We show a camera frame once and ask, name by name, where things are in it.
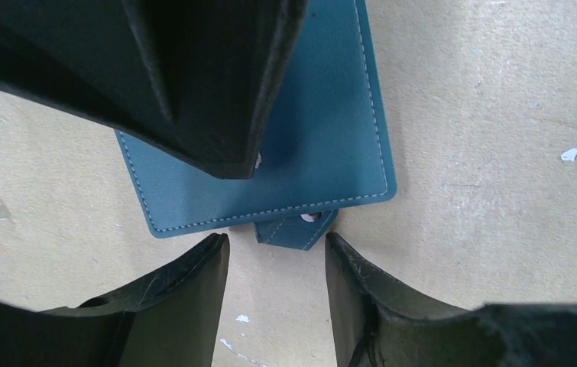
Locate blue card holder wallet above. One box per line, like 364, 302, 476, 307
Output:
116, 0, 397, 250

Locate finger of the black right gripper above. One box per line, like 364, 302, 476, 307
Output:
0, 1, 307, 179

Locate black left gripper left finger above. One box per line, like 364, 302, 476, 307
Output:
0, 234, 230, 366

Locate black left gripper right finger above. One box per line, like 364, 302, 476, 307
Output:
326, 232, 577, 366

